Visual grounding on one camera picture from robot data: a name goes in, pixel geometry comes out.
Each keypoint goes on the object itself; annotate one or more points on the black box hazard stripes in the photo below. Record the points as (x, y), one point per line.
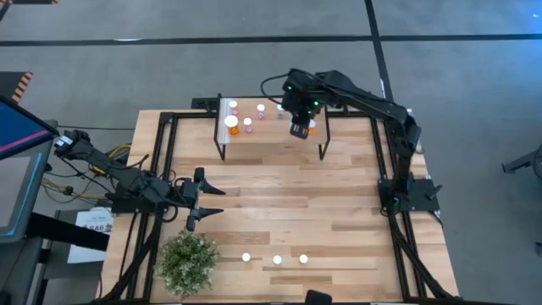
(12, 84)

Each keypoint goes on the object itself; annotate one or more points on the black power strip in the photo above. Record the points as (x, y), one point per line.
(203, 103)

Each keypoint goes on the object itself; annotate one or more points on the white paper sheet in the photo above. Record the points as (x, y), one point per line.
(84, 245)

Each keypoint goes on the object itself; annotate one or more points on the black table-level camera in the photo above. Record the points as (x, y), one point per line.
(318, 298)

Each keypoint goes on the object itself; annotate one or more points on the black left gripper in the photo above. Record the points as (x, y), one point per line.
(192, 195)

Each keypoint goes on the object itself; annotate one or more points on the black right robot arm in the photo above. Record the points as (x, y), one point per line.
(372, 106)

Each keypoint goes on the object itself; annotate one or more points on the black stand leg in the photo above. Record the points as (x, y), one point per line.
(523, 163)

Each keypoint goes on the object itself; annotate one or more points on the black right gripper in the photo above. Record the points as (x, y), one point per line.
(302, 99)

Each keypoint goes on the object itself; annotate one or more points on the grey panel blue edge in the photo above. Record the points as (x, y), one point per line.
(14, 190)

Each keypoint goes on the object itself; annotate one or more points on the black metal rig frame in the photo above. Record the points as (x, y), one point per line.
(186, 115)

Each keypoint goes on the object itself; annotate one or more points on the orange medicine bottle white cap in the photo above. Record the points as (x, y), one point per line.
(303, 258)
(312, 127)
(246, 257)

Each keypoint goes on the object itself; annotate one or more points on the blue screen monitor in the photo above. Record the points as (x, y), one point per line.
(21, 127)

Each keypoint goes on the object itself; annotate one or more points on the wooden shelf black metal frame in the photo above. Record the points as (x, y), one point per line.
(275, 135)

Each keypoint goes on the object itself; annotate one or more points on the large orange medicine bottle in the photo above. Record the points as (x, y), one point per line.
(231, 122)

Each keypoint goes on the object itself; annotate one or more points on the green potted plant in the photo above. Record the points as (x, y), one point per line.
(186, 264)

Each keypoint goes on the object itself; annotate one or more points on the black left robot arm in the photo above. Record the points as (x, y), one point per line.
(135, 184)

